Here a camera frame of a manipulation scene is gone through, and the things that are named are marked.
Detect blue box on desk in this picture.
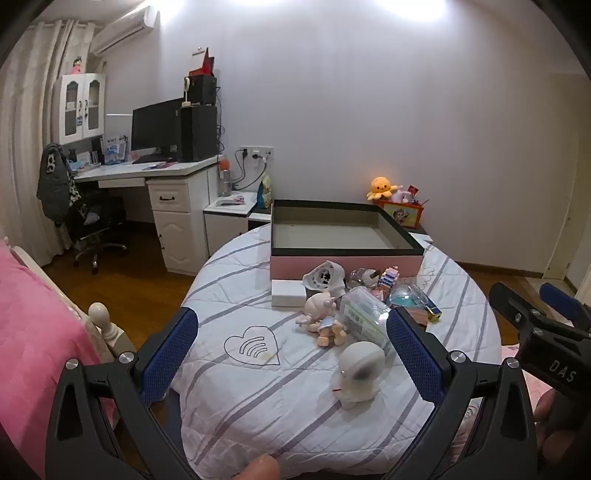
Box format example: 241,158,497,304
104,136,127,164

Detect black computer tower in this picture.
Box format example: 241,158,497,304
180,105,219,162

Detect clear dome with blue base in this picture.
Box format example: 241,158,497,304
387,282,435,311

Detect black office chair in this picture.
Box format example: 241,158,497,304
65,189,127,275

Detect black speaker box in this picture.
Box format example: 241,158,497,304
188,75,218,107

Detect person's right hand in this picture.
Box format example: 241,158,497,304
533,390,591,480

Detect red printed storage box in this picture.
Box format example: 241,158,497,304
379,198,426,229

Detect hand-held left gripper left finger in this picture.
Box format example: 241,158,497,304
45,307,199,480

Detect black backpack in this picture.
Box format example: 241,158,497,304
37,143,77,227

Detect pastel brick block model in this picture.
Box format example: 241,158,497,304
372,267,400,291

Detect glass bottle with cork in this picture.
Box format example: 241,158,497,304
348,268,379,289

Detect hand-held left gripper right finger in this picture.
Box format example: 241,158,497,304
385,305,539,480

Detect baby doll figure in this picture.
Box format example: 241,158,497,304
295,291,348,348

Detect cream bed post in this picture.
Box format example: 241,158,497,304
88,302,137,365

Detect clear plastic box green label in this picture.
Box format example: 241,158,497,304
335,286,393,354

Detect white glass door cabinet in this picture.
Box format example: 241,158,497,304
52,73,107,145

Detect orange octopus plush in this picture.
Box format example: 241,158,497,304
367,176,400,201

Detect black monitor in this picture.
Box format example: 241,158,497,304
130,98,185,162

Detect small white side cabinet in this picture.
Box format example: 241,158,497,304
203,191,273,259

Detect pink box with black rim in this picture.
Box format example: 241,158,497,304
270,199,424,281

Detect white round robot toy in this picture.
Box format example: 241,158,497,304
333,340,386,411

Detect red paper bag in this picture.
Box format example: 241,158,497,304
189,47,215,77

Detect white air conditioner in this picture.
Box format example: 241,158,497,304
90,6,158,55

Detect small white box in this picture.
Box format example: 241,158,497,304
271,279,308,309

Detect person's left hand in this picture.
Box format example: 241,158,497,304
231,455,280,480

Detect cream curtain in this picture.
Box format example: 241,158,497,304
0,18,70,268

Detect dark low table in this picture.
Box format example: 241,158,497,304
406,222,435,245

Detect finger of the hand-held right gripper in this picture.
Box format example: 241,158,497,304
489,282,555,343
539,282,591,332

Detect white desk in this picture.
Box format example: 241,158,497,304
74,154,222,278

